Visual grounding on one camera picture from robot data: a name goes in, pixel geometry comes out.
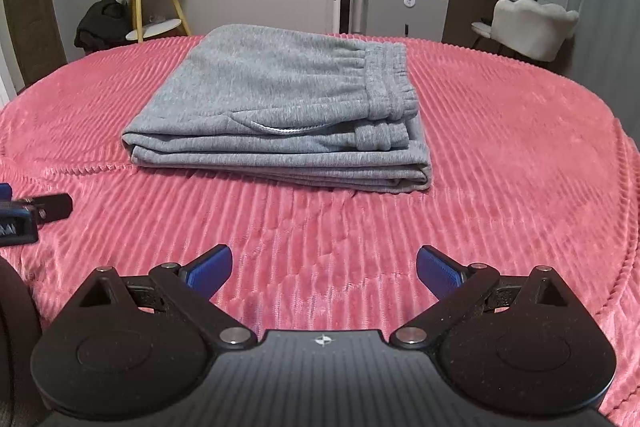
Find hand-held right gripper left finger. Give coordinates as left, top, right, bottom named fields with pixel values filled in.
left=75, top=244, right=257, bottom=350

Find yellow side table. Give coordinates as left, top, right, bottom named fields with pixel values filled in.
left=110, top=0, right=193, bottom=44

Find white plush chair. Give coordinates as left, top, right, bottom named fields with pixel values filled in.
left=471, top=0, right=580, bottom=62

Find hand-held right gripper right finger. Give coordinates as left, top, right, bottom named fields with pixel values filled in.
left=390, top=245, right=576, bottom=349

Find pink ribbed blanket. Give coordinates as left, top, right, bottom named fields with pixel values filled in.
left=0, top=32, right=640, bottom=427

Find grey pants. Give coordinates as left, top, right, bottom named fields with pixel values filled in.
left=121, top=23, right=433, bottom=194

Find grey side cabinet with items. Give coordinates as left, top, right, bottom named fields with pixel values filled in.
left=362, top=0, right=449, bottom=42

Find black bag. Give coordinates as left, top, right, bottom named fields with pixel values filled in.
left=74, top=0, right=133, bottom=50

